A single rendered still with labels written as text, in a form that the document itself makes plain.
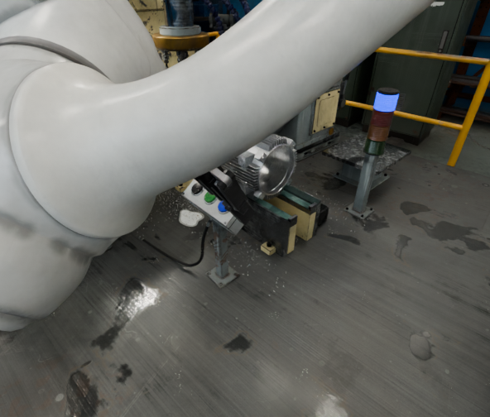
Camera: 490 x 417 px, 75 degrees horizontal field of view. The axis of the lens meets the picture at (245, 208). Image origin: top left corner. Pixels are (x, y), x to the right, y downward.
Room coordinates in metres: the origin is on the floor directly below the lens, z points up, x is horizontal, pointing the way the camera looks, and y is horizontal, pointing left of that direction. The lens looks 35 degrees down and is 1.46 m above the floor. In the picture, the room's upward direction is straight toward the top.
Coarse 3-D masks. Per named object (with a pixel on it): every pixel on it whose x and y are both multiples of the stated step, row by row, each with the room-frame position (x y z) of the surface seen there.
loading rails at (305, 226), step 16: (288, 192) 0.87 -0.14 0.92; (304, 192) 0.84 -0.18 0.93; (256, 208) 0.78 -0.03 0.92; (272, 208) 0.78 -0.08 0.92; (288, 208) 0.83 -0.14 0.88; (304, 208) 0.79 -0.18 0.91; (256, 224) 0.78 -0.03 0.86; (272, 224) 0.73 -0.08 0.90; (288, 224) 0.70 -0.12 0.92; (304, 224) 0.78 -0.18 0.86; (272, 240) 0.73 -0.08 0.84; (288, 240) 0.71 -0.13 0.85
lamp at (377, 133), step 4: (368, 128) 0.94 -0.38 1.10; (372, 128) 0.92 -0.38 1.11; (376, 128) 0.91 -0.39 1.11; (380, 128) 0.91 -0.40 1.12; (384, 128) 0.91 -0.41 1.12; (388, 128) 0.91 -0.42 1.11; (368, 132) 0.93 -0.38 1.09; (372, 132) 0.92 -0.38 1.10; (376, 132) 0.91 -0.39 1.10; (380, 132) 0.90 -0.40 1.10; (384, 132) 0.90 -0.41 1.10; (388, 132) 0.92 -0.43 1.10; (368, 136) 0.93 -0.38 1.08; (372, 136) 0.91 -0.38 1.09; (376, 136) 0.91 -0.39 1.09; (380, 136) 0.90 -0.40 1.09; (384, 136) 0.91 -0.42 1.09; (372, 140) 0.91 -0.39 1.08; (376, 140) 0.91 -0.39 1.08; (380, 140) 0.91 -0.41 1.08; (384, 140) 0.91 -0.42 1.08
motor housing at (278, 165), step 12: (264, 144) 0.82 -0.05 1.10; (276, 144) 0.83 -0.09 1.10; (276, 156) 0.93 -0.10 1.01; (288, 156) 0.90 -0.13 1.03; (228, 168) 0.85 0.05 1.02; (240, 168) 0.81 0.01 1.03; (252, 168) 0.79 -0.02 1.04; (264, 168) 0.94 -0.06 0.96; (276, 168) 0.92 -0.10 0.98; (288, 168) 0.89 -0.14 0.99; (240, 180) 0.82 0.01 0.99; (252, 180) 0.77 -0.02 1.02; (264, 180) 0.90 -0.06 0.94; (276, 180) 0.88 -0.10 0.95; (264, 192) 0.82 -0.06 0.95; (276, 192) 0.84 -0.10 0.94
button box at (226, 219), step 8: (192, 184) 0.67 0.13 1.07; (184, 192) 0.65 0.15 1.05; (192, 192) 0.64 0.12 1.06; (200, 192) 0.63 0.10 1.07; (192, 200) 0.62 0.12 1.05; (200, 200) 0.61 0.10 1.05; (216, 200) 0.60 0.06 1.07; (200, 208) 0.59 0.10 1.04; (208, 208) 0.58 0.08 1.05; (216, 208) 0.58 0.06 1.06; (216, 216) 0.56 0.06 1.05; (224, 216) 0.55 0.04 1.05; (232, 216) 0.54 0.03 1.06; (224, 224) 0.53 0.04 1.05; (232, 224) 0.54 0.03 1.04; (240, 224) 0.56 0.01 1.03; (232, 232) 0.54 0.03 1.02
